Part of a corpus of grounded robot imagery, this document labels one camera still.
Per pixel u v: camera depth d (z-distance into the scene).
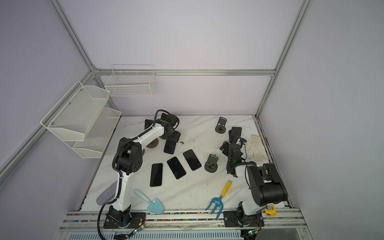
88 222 0.75
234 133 1.01
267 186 0.47
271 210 0.76
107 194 0.80
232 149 0.72
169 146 0.98
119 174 0.58
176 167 0.91
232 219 0.73
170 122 0.79
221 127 1.08
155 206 0.78
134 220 0.73
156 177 0.87
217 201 0.79
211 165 0.88
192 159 0.97
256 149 1.01
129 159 0.58
